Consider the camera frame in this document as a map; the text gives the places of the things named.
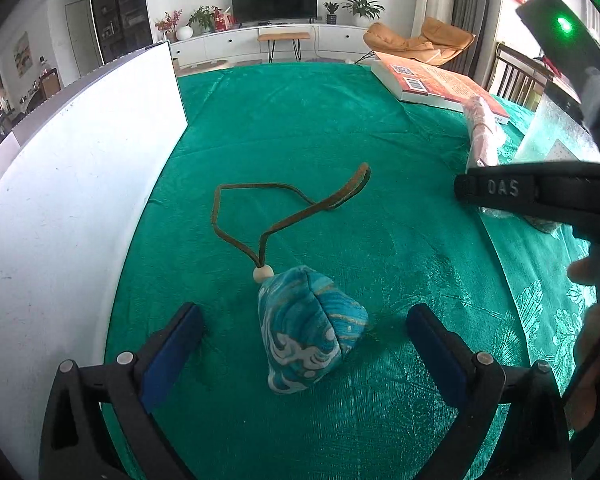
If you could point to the orange book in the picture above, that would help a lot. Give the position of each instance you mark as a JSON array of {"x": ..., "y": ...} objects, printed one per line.
[{"x": 430, "y": 82}]

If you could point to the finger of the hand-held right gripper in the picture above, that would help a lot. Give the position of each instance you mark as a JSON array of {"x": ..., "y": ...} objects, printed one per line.
[{"x": 530, "y": 190}]

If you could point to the red decoration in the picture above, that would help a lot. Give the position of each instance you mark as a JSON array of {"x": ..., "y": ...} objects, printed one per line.
[{"x": 226, "y": 20}]

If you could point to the green tablecloth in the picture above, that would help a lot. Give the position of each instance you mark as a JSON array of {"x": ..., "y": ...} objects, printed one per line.
[{"x": 330, "y": 160}]

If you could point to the orange lounge chair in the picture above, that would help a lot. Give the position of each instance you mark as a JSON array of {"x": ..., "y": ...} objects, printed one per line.
[{"x": 430, "y": 42}]

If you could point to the person's right hand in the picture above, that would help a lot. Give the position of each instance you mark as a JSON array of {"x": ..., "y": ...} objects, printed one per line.
[{"x": 587, "y": 272}]

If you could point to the white TV cabinet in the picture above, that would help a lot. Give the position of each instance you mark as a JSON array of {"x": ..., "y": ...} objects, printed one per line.
[{"x": 230, "y": 42}]

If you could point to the black television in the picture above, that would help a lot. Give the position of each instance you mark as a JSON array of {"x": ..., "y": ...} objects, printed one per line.
[{"x": 275, "y": 2}]

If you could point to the small potted plant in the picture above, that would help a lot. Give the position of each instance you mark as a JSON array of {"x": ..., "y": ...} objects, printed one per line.
[{"x": 331, "y": 14}]

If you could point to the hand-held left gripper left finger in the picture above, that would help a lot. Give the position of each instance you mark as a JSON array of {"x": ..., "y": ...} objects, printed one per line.
[{"x": 172, "y": 355}]

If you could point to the gray curtain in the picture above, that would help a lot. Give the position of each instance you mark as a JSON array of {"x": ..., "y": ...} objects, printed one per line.
[{"x": 475, "y": 5}]

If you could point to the large green potted plant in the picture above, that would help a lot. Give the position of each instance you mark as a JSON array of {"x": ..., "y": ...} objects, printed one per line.
[{"x": 362, "y": 6}]

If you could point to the white storage box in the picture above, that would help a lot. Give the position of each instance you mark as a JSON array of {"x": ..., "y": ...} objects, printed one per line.
[{"x": 80, "y": 185}]

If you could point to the black display cabinet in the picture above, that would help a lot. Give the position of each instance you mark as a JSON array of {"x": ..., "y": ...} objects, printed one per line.
[{"x": 120, "y": 10}]

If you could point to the wooden bench with metal legs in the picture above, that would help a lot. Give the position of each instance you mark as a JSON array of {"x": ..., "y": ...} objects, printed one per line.
[{"x": 283, "y": 37}]

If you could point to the pink cloth roll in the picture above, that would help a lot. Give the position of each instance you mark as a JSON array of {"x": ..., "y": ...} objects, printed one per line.
[{"x": 480, "y": 130}]

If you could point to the white round vase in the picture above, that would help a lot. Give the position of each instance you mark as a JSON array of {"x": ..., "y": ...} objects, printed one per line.
[{"x": 184, "y": 33}]

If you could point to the red flower bouquet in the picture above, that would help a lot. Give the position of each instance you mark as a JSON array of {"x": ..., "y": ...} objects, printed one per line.
[{"x": 166, "y": 24}]

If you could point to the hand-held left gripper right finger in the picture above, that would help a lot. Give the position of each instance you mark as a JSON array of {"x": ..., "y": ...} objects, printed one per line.
[{"x": 437, "y": 355}]

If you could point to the dark wooden chair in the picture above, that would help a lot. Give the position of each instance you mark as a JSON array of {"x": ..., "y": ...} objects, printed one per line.
[{"x": 515, "y": 77}]

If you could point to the white door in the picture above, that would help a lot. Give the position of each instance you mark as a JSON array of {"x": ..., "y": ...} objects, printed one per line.
[{"x": 80, "y": 35}]

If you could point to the round beige floor pad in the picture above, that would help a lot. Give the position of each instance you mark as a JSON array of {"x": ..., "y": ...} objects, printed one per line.
[{"x": 202, "y": 65}]

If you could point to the framed wall picture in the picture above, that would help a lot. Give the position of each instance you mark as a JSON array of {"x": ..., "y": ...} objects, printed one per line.
[{"x": 22, "y": 55}]

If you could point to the bushy green potted plant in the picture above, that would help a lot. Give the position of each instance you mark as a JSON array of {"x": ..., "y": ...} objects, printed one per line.
[{"x": 204, "y": 19}]

